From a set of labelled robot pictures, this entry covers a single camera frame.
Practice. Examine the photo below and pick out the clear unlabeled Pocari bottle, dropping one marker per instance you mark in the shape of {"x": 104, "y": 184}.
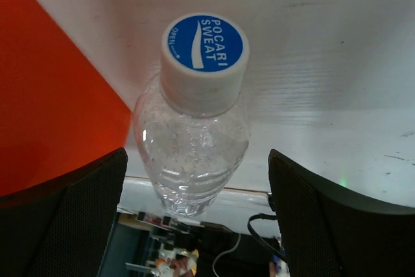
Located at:
{"x": 190, "y": 123}

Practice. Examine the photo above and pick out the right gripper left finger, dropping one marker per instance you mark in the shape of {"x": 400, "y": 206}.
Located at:
{"x": 61, "y": 227}

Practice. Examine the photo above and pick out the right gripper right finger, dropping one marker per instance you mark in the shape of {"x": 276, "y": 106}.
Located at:
{"x": 330, "y": 230}

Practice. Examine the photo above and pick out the orange plastic bin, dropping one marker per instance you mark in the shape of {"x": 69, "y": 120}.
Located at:
{"x": 57, "y": 112}

